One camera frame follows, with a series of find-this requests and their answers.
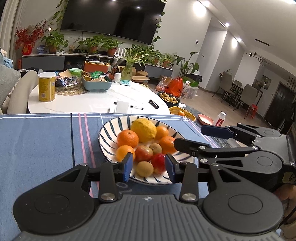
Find glass dish of snack packets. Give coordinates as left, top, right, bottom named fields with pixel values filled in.
left=55, top=75, right=81, bottom=88

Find tall leafy floor plant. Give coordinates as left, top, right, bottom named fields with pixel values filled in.
left=173, top=52, right=206, bottom=80

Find red berry branches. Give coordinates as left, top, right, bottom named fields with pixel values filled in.
left=14, top=20, right=47, bottom=46

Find black bowl of longans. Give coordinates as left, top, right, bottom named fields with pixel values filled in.
left=157, top=92, right=181, bottom=105

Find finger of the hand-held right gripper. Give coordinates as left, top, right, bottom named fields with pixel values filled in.
left=200, top=123, right=258, bottom=146
left=173, top=138, right=259, bottom=164

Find grey dining chair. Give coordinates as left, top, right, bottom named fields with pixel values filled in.
left=212, top=71, right=234, bottom=104
left=233, top=83, right=259, bottom=112

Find pile of clothes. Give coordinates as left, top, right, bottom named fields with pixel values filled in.
left=0, top=49, right=13, bottom=69

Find white bottle red label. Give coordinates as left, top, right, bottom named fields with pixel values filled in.
left=215, top=112, right=227, bottom=127

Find red green apple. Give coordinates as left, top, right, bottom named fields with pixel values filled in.
left=135, top=146, right=154, bottom=162

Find hanging green vine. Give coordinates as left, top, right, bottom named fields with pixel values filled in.
left=50, top=0, right=70, bottom=26
left=151, top=11, right=165, bottom=45

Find yellow plastic basket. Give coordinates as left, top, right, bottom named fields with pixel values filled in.
left=169, top=106, right=197, bottom=121

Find person's right forearm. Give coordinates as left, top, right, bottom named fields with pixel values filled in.
left=279, top=220, right=296, bottom=241

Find yellow can white lid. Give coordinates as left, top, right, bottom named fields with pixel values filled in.
left=38, top=72, right=56, bottom=103

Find blue plastic basket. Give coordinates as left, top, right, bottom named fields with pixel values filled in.
left=82, top=73, right=113, bottom=92

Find orange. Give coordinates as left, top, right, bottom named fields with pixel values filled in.
left=116, top=145, right=136, bottom=162
left=159, top=136, right=177, bottom=155
left=155, top=126, right=169, bottom=140
left=117, top=130, right=139, bottom=148

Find person's right hand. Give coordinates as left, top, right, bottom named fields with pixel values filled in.
left=275, top=182, right=296, bottom=202

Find clear plastic storage box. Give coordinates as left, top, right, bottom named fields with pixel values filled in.
left=181, top=82, right=199, bottom=100

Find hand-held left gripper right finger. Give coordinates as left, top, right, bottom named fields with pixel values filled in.
left=165, top=153, right=258, bottom=202

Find open cardboard box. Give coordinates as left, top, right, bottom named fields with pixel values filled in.
left=132, top=70, right=150, bottom=85

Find beige sofa armrest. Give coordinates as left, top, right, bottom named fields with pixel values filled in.
left=7, top=70, right=39, bottom=115

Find clear bag of red fruit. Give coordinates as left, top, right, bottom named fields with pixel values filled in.
left=155, top=77, right=173, bottom=93

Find grey television cabinet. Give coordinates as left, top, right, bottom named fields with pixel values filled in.
left=22, top=52, right=174, bottom=78

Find lace doily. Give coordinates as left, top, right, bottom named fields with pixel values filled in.
left=55, top=84, right=89, bottom=95

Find dark wooden door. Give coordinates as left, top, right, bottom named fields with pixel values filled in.
left=264, top=82, right=296, bottom=131

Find black and white pen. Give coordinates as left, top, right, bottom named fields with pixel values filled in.
left=113, top=102, right=144, bottom=110

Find yellow lemon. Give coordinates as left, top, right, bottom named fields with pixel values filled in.
left=131, top=118, right=157, bottom=143

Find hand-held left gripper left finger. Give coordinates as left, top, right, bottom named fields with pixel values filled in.
left=35, top=153, right=134, bottom=202

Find spider plant in glass vase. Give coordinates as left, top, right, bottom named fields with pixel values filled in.
left=119, top=47, right=149, bottom=81

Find white plate blue leaf pattern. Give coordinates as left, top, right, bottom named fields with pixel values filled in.
left=98, top=115, right=196, bottom=185

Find orange storage box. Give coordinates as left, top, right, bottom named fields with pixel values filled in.
left=84, top=61, right=109, bottom=74

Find dark dining table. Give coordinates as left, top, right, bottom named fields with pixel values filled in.
left=229, top=80, right=264, bottom=102

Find black and green box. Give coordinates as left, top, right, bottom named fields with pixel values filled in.
left=185, top=74, right=202, bottom=88

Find potted green plant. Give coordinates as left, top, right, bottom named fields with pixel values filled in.
left=42, top=30, right=69, bottom=54
left=102, top=38, right=124, bottom=57
left=148, top=50, right=163, bottom=65
left=127, top=44, right=151, bottom=59
left=161, top=53, right=176, bottom=68
left=76, top=35, right=105, bottom=55

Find blue striped tablecloth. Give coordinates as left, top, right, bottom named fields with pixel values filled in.
left=0, top=112, right=221, bottom=241

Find grey sofa cushion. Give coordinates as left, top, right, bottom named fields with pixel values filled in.
left=0, top=64, right=22, bottom=107

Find framed wall picture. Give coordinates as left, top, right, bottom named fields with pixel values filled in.
left=261, top=76, right=272, bottom=90

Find brown kiwi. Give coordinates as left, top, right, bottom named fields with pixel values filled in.
left=136, top=161, right=154, bottom=177
left=149, top=143, right=162, bottom=155

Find pink bowl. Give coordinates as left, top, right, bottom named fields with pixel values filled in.
left=198, top=114, right=214, bottom=126

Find red plastic stool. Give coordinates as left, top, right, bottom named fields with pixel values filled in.
left=244, top=104, right=258, bottom=119

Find black television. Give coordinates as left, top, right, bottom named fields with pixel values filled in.
left=60, top=0, right=167, bottom=45

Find white card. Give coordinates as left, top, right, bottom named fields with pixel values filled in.
left=115, top=100, right=129, bottom=114

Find white curtain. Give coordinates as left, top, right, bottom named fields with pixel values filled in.
left=0, top=0, right=31, bottom=56

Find orange plastic bag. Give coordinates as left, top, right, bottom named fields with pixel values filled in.
left=167, top=78, right=184, bottom=98

